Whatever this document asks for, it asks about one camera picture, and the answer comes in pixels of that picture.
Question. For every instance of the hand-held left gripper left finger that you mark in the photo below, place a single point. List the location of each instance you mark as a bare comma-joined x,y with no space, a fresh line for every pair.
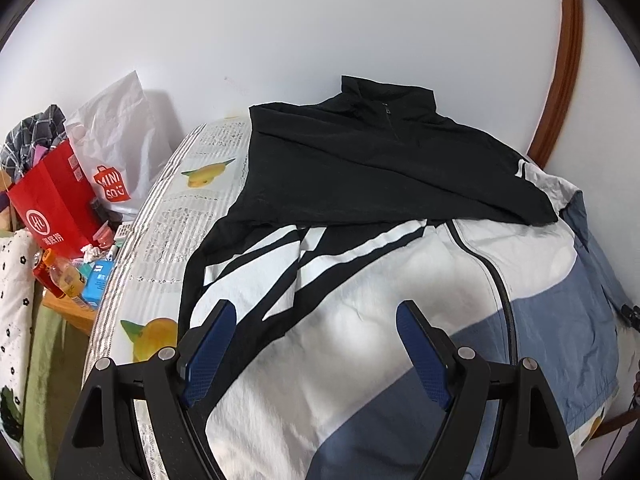
210,355

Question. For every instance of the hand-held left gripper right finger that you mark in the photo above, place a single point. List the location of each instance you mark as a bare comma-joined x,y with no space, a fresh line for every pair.
425,355

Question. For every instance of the black white blue jacket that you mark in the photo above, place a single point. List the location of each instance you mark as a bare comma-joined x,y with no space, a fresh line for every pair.
375,170

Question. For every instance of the blue box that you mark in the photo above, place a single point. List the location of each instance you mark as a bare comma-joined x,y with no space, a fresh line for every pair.
97,282

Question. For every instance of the wooden side table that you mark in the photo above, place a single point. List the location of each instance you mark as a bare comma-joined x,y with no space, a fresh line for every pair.
70,317

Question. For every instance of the green cloth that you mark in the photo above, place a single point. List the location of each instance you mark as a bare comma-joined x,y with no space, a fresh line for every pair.
50,370

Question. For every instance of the orange drink bottle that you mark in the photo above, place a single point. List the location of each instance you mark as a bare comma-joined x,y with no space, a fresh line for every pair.
67,277

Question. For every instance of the white floral cloth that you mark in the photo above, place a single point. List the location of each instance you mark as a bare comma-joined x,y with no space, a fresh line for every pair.
15,310

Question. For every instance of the red paper bag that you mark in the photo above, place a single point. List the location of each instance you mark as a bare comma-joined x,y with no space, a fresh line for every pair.
55,200

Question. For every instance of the white plastic bag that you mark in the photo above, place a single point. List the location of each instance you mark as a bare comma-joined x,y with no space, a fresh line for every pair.
125,130

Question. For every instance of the grey plaid cloth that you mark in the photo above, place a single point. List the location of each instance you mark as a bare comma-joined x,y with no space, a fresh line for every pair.
40,125

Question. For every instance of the brown wooden frame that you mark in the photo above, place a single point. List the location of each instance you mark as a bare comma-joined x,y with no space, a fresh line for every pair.
562,85

